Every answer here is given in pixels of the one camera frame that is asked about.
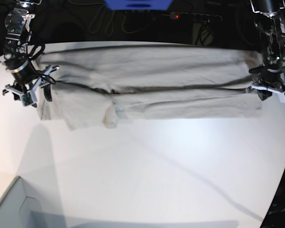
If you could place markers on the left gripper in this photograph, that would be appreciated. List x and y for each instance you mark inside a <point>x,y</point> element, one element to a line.
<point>268,81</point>

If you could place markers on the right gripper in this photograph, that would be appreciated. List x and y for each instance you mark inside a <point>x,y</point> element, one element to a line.
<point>28,79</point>

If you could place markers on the grey t-shirt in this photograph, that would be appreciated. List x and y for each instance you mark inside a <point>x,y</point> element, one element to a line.
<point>110,85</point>

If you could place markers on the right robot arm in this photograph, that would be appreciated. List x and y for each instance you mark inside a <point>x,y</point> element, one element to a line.
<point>18,60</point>

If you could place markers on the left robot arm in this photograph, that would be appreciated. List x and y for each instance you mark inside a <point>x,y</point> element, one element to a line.
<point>271,25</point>

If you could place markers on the blue bin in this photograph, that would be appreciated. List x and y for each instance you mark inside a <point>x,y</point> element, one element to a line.
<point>138,4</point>

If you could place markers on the black power strip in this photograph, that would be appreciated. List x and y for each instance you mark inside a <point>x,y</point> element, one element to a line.
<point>195,17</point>

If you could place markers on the white box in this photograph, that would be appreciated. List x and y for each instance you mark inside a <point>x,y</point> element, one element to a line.
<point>23,206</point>

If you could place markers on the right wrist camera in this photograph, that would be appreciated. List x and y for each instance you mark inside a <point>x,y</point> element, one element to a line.
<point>28,99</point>

